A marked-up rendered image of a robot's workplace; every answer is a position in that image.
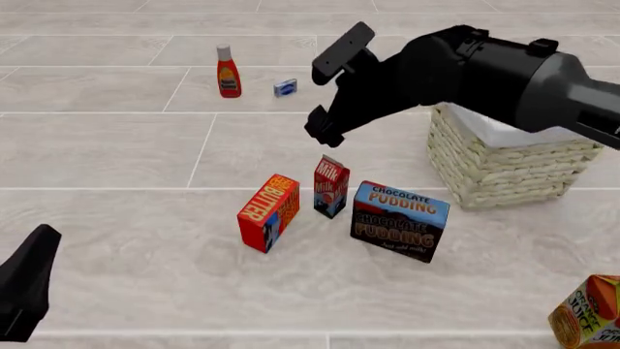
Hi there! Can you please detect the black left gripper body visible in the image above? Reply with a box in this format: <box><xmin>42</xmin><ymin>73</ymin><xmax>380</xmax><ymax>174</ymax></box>
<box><xmin>0</xmin><ymin>306</ymin><xmax>50</xmax><ymax>343</ymax></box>

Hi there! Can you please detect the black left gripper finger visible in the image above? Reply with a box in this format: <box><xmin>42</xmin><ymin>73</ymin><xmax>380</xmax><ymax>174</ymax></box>
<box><xmin>0</xmin><ymin>223</ymin><xmax>63</xmax><ymax>318</ymax></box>

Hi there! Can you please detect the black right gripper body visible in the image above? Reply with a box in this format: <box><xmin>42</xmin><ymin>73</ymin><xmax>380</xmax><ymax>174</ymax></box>
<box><xmin>303</xmin><ymin>104</ymin><xmax>347</xmax><ymax>148</ymax></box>

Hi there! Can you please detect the red milk carton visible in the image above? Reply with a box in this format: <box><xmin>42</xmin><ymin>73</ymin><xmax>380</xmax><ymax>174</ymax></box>
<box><xmin>313</xmin><ymin>153</ymin><xmax>352</xmax><ymax>220</ymax></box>

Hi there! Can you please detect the pale woven basket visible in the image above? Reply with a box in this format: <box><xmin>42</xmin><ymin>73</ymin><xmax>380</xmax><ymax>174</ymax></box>
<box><xmin>426</xmin><ymin>102</ymin><xmax>605</xmax><ymax>211</ymax></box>

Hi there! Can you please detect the small blue printed box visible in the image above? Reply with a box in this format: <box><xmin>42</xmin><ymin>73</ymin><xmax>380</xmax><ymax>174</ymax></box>
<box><xmin>272</xmin><ymin>78</ymin><xmax>298</xmax><ymax>99</ymax></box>

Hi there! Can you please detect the flat black plate on stalk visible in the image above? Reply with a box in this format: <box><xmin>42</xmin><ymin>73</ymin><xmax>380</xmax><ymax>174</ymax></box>
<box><xmin>311</xmin><ymin>20</ymin><xmax>377</xmax><ymax>87</ymax></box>

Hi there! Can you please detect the red orange butter box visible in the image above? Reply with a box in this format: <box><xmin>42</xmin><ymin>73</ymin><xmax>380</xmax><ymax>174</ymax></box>
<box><xmin>236</xmin><ymin>173</ymin><xmax>301</xmax><ymax>255</ymax></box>

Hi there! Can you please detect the red ketchup bottle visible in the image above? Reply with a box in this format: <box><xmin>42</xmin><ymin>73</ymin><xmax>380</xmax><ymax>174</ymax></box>
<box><xmin>215</xmin><ymin>44</ymin><xmax>243</xmax><ymax>99</ymax></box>

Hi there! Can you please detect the chocolate pudding box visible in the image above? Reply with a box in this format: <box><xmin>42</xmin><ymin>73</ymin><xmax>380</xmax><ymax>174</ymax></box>
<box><xmin>349</xmin><ymin>180</ymin><xmax>451</xmax><ymax>265</ymax></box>

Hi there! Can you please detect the orange juice carton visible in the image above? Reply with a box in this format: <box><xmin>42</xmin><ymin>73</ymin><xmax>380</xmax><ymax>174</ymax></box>
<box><xmin>547</xmin><ymin>273</ymin><xmax>620</xmax><ymax>349</ymax></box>

